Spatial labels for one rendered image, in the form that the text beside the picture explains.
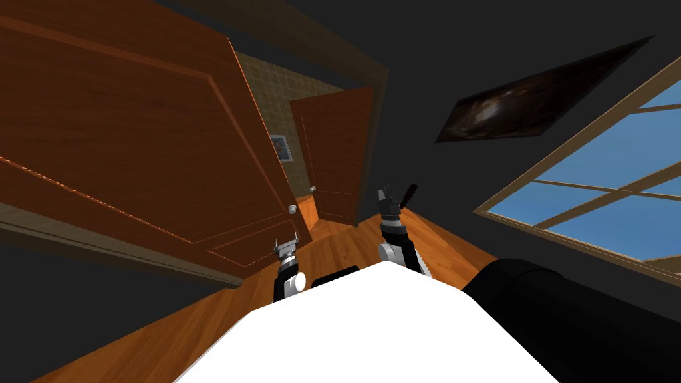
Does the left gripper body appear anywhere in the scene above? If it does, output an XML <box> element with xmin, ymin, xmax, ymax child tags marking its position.
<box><xmin>274</xmin><ymin>241</ymin><xmax>300</xmax><ymax>263</ymax></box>

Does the wood-framed window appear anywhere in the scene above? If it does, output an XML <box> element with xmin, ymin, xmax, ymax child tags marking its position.
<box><xmin>473</xmin><ymin>53</ymin><xmax>681</xmax><ymax>289</ymax></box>

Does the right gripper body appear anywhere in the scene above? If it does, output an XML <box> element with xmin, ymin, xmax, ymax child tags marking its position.
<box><xmin>378</xmin><ymin>195</ymin><xmax>403</xmax><ymax>217</ymax></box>

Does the dark wall painting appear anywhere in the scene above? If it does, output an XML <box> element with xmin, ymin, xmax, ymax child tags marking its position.
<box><xmin>434</xmin><ymin>35</ymin><xmax>656</xmax><ymax>144</ymax></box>

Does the small framed portrait picture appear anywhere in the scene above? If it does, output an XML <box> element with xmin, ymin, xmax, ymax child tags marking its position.
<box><xmin>270</xmin><ymin>134</ymin><xmax>295</xmax><ymax>164</ymax></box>

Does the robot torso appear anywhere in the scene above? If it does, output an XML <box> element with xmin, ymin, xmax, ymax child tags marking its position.
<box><xmin>172</xmin><ymin>260</ymin><xmax>561</xmax><ymax>383</ymax></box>

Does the small brown wooden door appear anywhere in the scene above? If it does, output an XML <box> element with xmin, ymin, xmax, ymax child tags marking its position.
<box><xmin>289</xmin><ymin>86</ymin><xmax>376</xmax><ymax>228</ymax></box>

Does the large brown wooden door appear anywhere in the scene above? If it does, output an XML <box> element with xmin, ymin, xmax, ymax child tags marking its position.
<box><xmin>0</xmin><ymin>0</ymin><xmax>316</xmax><ymax>281</ymax></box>

